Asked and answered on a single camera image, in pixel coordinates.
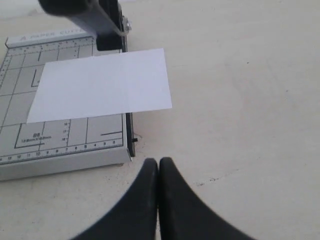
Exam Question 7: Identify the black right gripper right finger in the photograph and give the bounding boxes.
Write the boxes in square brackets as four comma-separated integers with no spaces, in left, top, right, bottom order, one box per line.
[158,157,253,240]

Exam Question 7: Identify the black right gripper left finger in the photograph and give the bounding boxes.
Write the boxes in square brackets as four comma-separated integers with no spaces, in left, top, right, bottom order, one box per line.
[74,158,158,240]

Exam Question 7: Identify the white paper sheet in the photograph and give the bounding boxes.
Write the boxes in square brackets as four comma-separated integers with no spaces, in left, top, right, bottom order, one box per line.
[27,48,172,123]

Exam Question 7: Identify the black cutter blade arm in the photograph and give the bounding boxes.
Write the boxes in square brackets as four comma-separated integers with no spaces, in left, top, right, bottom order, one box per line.
[38,0,132,52]

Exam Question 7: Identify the grey paper cutter base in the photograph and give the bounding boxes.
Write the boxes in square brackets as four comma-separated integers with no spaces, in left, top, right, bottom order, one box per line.
[0,28,137,181]

